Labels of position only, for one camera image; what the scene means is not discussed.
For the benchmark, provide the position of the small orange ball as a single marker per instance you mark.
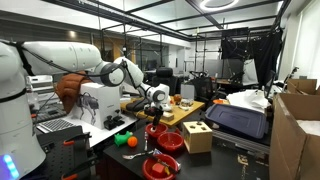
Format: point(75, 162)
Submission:
point(132, 142)

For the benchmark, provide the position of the white sheets pile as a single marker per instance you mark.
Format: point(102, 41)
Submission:
point(248, 99)

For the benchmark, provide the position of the white lab device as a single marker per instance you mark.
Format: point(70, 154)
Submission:
point(39, 83)

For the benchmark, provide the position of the silver laptop keyboard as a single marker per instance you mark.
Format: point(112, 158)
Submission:
point(55, 125)

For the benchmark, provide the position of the small tan cardboard box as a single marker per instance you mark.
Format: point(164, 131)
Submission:
point(168, 116)

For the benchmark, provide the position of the white desk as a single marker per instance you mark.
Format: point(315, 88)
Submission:
point(96, 133)

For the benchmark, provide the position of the orange cube block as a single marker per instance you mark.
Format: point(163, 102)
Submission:
point(158, 168)

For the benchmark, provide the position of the black orange clamp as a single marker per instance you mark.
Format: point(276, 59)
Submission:
point(77, 137)
point(81, 166)

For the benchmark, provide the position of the large brown cardboard box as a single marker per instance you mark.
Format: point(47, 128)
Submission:
point(286, 146)

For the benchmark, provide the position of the black box with red patch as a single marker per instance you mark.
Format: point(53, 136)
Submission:
point(148, 112)

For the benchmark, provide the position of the red plastic bowl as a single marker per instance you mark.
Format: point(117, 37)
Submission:
point(148, 168)
point(164, 130)
point(170, 141)

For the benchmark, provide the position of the wooden desk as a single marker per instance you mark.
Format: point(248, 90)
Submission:
point(181, 115)

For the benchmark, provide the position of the black soft case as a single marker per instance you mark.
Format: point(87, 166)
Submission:
point(133, 106)

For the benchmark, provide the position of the wooden shape sorter box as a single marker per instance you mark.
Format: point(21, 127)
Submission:
point(197, 138)

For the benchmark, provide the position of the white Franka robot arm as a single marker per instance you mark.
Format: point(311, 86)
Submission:
point(66, 55)

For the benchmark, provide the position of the brown ball shaped object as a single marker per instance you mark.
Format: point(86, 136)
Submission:
point(177, 98)

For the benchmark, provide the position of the clear glass jar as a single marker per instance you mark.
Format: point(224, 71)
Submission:
point(186, 104)

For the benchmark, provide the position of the orange bowl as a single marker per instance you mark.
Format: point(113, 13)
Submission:
point(220, 101)

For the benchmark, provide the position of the brown puffy jacket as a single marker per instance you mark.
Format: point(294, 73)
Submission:
point(68, 90)

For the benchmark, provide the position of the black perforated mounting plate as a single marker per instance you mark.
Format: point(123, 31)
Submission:
point(56, 153)

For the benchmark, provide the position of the gray computer tower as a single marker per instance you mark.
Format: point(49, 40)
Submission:
point(187, 91)

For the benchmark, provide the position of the black office chair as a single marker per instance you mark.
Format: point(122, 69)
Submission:
point(173, 80)

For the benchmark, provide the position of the black mesh chair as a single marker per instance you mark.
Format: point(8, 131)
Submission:
point(203, 88)

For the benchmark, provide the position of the green plastic toy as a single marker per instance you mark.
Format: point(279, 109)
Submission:
point(120, 139)

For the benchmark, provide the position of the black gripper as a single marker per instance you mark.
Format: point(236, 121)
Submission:
point(157, 114)

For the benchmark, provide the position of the black curtain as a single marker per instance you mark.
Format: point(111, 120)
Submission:
point(266, 53)

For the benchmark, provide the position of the white box with robot dog print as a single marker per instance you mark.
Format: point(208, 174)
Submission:
point(100, 103)

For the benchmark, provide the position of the blue white packet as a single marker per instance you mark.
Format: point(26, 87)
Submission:
point(156, 152)

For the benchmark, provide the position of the black game controller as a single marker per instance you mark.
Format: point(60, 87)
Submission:
point(113, 122)

